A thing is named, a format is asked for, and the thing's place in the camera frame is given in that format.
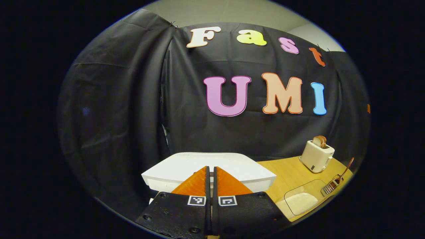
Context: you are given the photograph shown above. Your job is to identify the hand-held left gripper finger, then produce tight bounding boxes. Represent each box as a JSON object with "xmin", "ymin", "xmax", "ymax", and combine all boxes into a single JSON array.
[
  {"xmin": 135, "ymin": 166, "xmax": 212, "ymax": 239},
  {"xmin": 212, "ymin": 166, "xmax": 289, "ymax": 238}
]

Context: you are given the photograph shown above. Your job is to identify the clear plastic box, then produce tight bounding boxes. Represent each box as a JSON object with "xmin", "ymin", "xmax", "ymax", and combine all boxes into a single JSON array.
[{"xmin": 284, "ymin": 179, "xmax": 332, "ymax": 216}]

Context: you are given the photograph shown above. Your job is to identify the white rice pile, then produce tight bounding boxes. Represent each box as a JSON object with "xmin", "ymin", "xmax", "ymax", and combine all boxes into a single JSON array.
[{"xmin": 286, "ymin": 193, "xmax": 318, "ymax": 215}]

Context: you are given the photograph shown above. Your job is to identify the white rice cooker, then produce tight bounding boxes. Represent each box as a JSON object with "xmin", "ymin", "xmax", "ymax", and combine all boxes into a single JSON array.
[{"xmin": 141, "ymin": 152, "xmax": 277, "ymax": 203}]

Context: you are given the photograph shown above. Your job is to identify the white toaster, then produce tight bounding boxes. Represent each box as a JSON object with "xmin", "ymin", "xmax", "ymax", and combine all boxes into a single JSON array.
[{"xmin": 300, "ymin": 139, "xmax": 335, "ymax": 174}]

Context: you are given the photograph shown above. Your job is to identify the brown wooden spoon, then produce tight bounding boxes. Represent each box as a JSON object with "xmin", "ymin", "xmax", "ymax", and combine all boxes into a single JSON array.
[{"xmin": 334, "ymin": 157, "xmax": 355, "ymax": 185}]

